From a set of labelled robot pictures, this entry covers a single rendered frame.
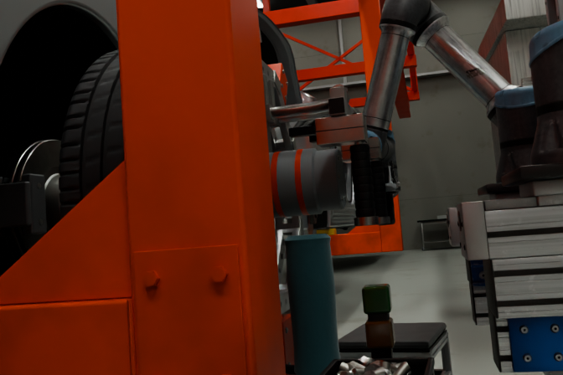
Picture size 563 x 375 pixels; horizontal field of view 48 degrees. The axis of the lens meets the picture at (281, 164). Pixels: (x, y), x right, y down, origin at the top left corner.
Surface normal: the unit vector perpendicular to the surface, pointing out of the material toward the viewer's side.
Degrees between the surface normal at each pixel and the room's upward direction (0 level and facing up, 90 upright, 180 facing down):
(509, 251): 90
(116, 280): 90
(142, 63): 90
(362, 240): 90
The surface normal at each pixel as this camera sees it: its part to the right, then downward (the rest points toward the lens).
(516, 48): -0.18, -0.09
